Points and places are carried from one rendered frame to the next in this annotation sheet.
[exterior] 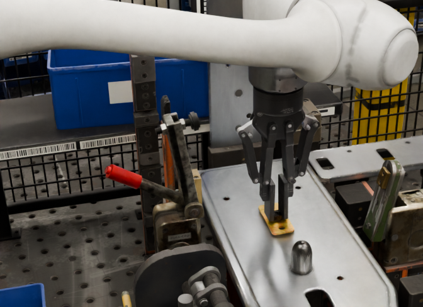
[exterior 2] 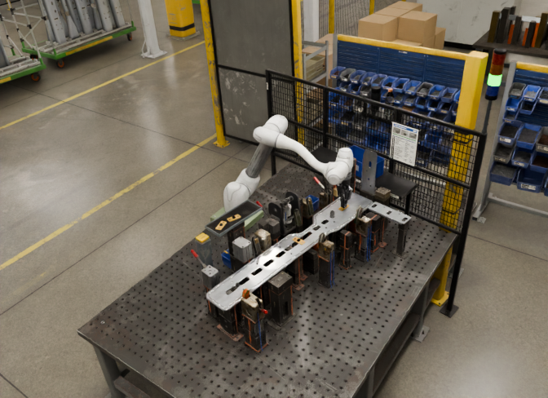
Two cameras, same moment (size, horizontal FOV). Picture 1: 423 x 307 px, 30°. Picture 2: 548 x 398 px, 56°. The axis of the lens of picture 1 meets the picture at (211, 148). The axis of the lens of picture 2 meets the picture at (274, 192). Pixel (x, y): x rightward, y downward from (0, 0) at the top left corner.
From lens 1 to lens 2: 2.79 m
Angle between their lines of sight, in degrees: 50
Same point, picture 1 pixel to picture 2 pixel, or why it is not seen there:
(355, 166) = (377, 210)
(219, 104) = (364, 179)
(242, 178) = (354, 197)
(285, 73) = not seen: hidden behind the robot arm
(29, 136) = not seen: hidden behind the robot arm
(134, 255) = not seen: hidden behind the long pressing
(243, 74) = (369, 174)
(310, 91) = (400, 190)
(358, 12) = (331, 168)
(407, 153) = (393, 215)
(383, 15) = (333, 170)
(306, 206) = (353, 210)
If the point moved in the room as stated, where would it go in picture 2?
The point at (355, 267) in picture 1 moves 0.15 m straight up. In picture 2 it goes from (339, 222) to (340, 204)
